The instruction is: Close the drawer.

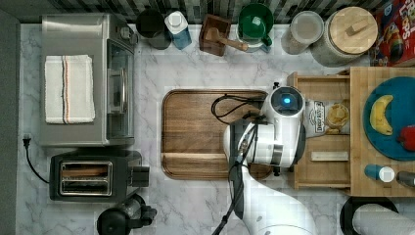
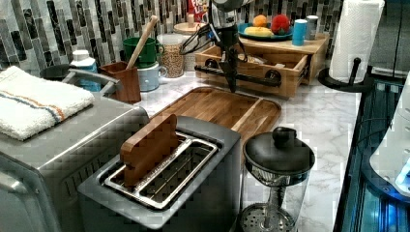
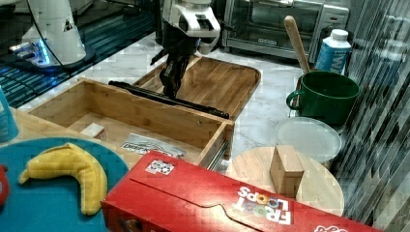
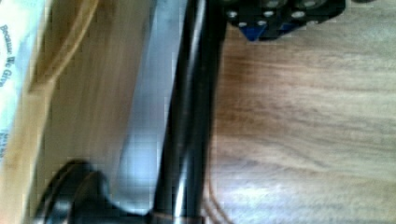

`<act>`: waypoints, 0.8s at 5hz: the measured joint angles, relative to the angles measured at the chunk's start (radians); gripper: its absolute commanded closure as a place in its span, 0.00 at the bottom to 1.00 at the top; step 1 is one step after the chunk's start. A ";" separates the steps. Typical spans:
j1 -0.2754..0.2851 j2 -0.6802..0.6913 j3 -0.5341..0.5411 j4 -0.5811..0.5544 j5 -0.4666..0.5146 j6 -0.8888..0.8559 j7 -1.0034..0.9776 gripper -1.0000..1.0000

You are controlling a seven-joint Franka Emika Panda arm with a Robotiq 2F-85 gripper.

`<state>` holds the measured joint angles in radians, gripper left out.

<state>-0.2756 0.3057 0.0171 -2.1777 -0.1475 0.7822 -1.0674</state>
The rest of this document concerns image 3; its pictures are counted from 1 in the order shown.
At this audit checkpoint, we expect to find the red plush toy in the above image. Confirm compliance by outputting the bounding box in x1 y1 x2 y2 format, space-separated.
0 164 11 206

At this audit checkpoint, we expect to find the small white block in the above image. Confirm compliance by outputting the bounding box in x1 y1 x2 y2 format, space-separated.
80 123 106 140

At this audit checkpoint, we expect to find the blue white bottle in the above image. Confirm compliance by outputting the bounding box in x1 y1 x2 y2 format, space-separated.
315 29 351 73

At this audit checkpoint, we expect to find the small wooden block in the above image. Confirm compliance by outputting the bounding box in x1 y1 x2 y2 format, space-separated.
270 145 305 198

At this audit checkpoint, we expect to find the silver toaster oven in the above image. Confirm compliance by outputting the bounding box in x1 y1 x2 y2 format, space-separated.
222 0 349 63

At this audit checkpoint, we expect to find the red Froot Loops box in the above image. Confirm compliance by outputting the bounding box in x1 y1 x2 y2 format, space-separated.
102 151 382 232

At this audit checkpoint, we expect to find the silver chip bag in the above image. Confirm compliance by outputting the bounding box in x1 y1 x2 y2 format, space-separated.
122 133 186 158

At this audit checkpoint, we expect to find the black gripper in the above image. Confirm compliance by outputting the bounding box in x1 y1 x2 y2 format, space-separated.
151 21 197 99

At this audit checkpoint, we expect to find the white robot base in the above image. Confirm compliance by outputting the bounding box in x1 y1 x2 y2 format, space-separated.
9 0 95 69

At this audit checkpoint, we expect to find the yellow plush banana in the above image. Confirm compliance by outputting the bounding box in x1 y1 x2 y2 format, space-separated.
18 142 108 216

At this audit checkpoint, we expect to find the round light wooden board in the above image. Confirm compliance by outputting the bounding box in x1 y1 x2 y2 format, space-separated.
225 147 344 217

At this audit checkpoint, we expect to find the dark wooden cutting board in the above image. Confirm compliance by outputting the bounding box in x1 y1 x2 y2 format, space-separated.
132 56 261 123

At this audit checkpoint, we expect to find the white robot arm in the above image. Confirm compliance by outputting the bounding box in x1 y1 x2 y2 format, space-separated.
151 0 220 99

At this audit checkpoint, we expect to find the light wooden drawer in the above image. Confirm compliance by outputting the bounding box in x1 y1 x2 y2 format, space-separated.
28 78 234 170

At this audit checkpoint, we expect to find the light blue cup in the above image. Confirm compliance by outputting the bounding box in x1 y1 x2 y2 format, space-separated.
0 88 18 143

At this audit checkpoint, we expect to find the green pot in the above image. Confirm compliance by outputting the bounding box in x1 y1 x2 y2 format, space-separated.
286 71 360 126

